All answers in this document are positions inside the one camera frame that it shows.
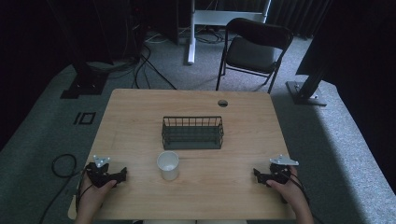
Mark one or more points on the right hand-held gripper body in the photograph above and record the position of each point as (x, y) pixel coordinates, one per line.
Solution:
(280, 172)

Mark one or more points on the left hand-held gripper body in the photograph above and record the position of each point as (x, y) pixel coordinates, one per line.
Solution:
(99, 174)

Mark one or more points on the white cup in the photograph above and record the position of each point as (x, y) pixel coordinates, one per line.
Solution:
(168, 166)

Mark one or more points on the person's right hand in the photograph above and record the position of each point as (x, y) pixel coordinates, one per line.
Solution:
(291, 189)

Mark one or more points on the person's left hand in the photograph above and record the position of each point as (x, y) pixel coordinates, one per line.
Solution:
(93, 196)

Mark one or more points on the black metal stand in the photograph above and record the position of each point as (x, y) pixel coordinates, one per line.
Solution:
(308, 90)
(85, 77)

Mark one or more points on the black folding chair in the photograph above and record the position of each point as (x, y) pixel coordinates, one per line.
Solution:
(253, 53)

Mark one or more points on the dark curtain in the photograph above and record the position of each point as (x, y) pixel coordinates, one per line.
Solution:
(299, 15)

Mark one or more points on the white desk frame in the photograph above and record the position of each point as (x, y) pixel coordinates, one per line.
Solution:
(202, 18)

